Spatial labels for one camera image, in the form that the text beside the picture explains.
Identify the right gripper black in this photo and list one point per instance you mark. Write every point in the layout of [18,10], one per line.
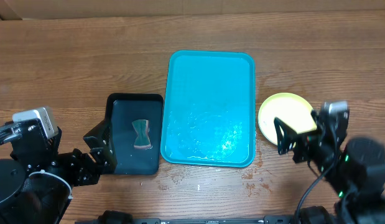
[306,141]

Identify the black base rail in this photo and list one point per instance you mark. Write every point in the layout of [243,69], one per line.
[120,217]

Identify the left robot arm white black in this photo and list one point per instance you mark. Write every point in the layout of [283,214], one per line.
[36,182]

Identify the teal plastic tray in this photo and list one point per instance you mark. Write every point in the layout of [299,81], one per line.
[209,109]

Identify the round sponge scrubber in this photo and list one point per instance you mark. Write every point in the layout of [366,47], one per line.
[141,127]

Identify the yellow plate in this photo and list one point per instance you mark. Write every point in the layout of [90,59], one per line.
[292,109]

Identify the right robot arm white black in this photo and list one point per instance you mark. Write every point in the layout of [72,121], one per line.
[356,174]

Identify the black plastic tray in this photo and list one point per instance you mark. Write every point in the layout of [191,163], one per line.
[124,108]

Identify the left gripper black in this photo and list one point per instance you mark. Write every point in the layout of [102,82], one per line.
[89,173]

